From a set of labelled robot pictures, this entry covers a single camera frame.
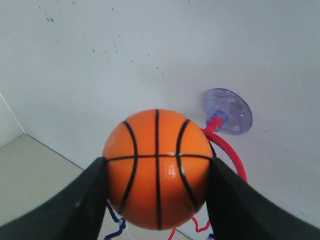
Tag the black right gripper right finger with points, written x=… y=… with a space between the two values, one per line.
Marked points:
x=238 y=212

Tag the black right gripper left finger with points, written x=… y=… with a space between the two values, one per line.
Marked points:
x=75 y=213

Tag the small orange toy basketball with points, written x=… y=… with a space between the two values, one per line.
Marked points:
x=157 y=167

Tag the red mini basketball hoop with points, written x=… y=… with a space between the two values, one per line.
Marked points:
x=225 y=150

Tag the clear suction cup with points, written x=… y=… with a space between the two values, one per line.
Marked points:
x=235 y=112

